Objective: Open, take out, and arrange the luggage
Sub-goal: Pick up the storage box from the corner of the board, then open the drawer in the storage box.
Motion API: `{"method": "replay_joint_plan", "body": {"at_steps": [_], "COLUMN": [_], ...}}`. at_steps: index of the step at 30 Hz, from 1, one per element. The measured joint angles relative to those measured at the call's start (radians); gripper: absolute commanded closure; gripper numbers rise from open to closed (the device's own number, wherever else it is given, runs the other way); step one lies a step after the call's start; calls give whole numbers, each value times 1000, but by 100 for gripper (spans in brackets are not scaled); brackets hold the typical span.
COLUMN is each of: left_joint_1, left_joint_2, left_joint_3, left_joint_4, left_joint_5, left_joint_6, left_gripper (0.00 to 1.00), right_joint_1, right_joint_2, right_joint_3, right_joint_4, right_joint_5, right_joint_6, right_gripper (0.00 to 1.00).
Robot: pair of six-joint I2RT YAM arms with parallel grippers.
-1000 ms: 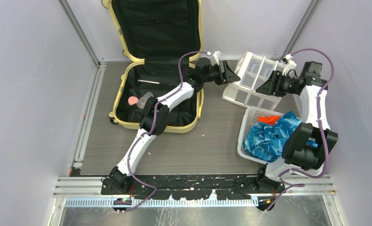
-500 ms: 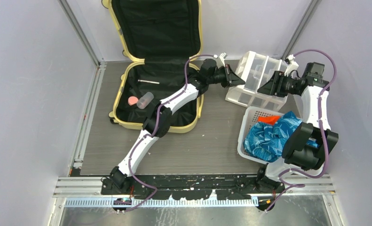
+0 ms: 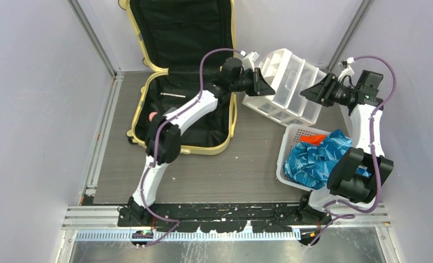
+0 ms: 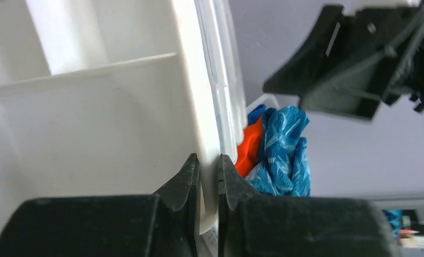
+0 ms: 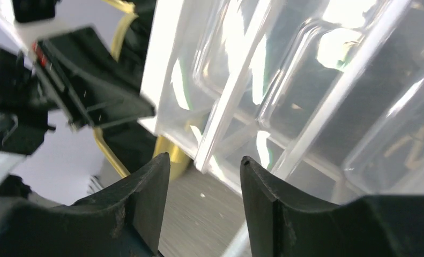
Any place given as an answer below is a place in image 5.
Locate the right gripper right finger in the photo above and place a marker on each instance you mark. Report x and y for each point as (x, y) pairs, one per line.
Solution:
(283, 220)

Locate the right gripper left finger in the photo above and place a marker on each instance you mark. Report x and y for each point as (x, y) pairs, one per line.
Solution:
(123, 219)

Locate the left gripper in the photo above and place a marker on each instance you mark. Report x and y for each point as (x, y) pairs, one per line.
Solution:
(74, 72)

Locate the yellow hard-shell suitcase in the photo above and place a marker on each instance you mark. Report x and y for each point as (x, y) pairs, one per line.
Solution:
(127, 145)

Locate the white divided organizer tray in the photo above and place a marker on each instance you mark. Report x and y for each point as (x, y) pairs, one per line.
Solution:
(326, 95)

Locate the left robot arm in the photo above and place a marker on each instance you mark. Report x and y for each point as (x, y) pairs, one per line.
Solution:
(75, 73)

